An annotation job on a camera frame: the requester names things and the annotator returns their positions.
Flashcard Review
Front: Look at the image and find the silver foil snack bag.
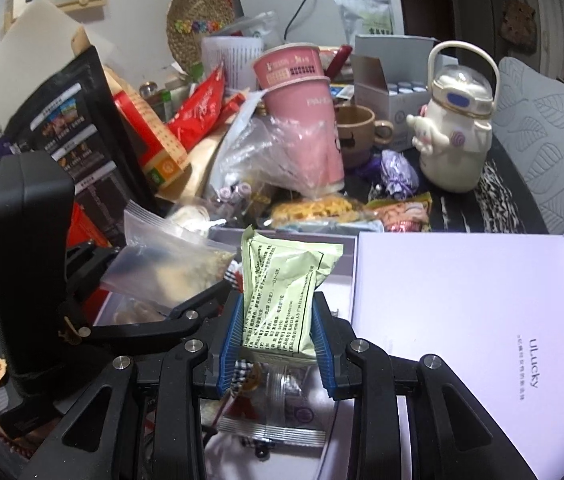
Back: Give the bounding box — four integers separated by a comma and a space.
204, 360, 335, 448

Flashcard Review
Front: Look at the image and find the clear bag with snack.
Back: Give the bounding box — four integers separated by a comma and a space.
100, 202, 237, 315

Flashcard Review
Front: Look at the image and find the green snack packet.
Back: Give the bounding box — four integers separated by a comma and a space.
241, 228, 344, 362

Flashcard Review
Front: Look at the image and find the lavender gift box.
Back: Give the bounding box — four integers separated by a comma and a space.
92, 213, 564, 480

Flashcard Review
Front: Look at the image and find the black product box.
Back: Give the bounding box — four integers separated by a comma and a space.
5, 47, 158, 240

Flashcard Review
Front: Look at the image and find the purple wrapped candy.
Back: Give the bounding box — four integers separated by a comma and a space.
381, 150, 419, 200

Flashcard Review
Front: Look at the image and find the white cartoon kettle bottle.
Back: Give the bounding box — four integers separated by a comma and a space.
407, 40, 501, 193

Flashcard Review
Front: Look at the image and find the brown ceramic mug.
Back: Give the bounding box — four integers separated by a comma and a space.
335, 105, 393, 169

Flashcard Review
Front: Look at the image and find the white box of vials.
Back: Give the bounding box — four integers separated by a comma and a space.
350, 34, 437, 152

